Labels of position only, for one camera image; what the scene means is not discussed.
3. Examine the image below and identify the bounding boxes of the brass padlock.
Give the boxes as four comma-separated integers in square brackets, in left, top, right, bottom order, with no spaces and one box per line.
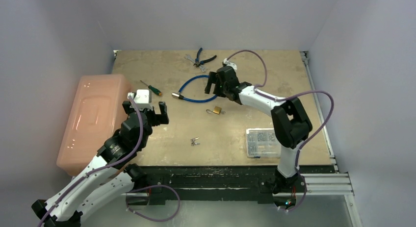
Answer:
[206,106,222,115]

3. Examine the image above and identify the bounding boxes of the blue cable lock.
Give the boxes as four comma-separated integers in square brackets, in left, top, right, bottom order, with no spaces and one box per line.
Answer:
[171,75,217,103]

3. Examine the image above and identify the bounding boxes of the pair of silver keys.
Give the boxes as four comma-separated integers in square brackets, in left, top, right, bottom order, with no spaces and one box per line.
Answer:
[190,137,200,146]

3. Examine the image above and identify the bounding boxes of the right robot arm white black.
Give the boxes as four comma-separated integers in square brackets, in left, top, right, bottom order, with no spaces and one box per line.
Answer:
[205,66,312,191]

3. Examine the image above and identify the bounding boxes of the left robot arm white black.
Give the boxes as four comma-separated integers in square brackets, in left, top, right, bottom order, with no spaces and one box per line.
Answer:
[31,100,169,227]

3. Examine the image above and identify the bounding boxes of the small silver wrench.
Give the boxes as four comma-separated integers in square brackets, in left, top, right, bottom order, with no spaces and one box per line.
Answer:
[184,54,207,73]

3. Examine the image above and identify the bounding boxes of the pink plastic storage box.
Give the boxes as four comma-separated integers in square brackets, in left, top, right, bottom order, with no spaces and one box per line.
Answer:
[56,74,132,177]

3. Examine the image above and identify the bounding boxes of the clear plastic screw box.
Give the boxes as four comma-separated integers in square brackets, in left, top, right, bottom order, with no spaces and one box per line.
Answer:
[246,128,282,158]

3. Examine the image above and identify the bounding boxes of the blue handled pliers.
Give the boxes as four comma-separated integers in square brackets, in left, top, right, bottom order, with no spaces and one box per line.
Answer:
[193,48,217,67]

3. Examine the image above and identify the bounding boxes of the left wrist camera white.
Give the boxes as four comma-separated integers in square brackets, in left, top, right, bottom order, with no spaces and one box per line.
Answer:
[127,89,152,110]

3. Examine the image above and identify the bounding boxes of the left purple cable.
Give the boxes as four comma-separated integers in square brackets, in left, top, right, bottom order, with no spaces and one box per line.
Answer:
[37,95,144,227]

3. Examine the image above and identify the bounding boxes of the green handled screwdriver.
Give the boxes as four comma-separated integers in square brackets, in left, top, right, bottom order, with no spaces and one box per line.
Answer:
[140,80,163,97]

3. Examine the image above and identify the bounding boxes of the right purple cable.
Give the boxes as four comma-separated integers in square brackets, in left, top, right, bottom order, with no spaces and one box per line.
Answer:
[226,50,335,213]

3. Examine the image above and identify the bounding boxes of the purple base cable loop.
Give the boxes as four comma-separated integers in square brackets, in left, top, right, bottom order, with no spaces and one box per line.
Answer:
[125,184,181,223]

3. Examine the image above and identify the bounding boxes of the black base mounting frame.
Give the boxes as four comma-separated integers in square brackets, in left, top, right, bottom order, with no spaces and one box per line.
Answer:
[115,164,336,205]

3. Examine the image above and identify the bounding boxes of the aluminium rail frame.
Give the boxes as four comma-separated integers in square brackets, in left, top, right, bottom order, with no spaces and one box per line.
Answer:
[299,50,355,196]

